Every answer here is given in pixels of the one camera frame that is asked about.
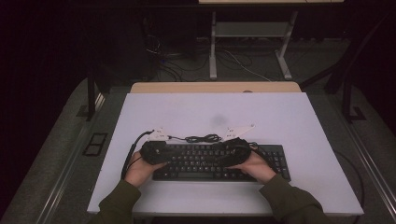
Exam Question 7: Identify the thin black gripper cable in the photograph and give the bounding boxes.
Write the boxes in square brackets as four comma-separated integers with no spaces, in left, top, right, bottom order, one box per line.
[248,141,275,162]

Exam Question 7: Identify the black floor outlet frame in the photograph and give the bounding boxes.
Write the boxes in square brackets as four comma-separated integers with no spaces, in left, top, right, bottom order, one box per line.
[82,132,108,157]

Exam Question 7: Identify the black tripod legs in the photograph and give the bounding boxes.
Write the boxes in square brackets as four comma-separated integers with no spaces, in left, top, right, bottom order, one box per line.
[298,12,393,95]

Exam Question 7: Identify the white metal desk frame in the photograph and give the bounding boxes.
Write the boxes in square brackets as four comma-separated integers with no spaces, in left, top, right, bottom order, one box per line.
[208,10,299,81]

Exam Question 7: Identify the black metal stand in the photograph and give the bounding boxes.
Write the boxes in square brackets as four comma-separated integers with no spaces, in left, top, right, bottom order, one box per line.
[340,76,368,124]
[76,73,106,123]

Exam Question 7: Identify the white floor cable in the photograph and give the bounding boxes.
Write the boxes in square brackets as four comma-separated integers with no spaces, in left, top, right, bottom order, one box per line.
[223,49,273,83]

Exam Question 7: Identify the black computer keyboard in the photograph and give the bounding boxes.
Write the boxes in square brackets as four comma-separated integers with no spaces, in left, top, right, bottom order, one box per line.
[151,143,292,183]

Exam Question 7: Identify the person's right hand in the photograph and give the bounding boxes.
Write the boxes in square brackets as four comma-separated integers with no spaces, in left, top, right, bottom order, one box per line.
[228,151,278,185]

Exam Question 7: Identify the person's left hand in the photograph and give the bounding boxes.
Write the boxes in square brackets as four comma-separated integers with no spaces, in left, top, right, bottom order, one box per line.
[124,150,169,189]

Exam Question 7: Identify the long black floor cable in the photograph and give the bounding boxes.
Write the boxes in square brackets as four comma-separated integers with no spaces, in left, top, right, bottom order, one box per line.
[332,148,366,224]

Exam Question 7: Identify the tangle of black floor cables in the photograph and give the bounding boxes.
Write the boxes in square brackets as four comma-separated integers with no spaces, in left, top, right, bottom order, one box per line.
[144,34,213,82]

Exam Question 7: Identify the black keyboard cable with plug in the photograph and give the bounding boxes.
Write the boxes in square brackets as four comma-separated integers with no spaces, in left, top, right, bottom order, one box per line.
[167,133,223,144]

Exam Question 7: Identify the thick black gripper cable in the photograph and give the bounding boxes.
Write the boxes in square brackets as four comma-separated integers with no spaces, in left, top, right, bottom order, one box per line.
[120,130,156,181]

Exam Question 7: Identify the aluminium floor rail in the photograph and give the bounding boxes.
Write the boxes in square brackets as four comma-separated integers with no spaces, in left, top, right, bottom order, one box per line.
[35,92,106,224]
[337,116,396,216]

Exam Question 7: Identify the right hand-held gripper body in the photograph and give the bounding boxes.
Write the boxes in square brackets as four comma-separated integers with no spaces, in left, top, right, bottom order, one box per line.
[224,123,257,168]

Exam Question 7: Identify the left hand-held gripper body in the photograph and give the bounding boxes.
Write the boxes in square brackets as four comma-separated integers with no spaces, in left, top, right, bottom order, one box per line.
[139,126,171,166]

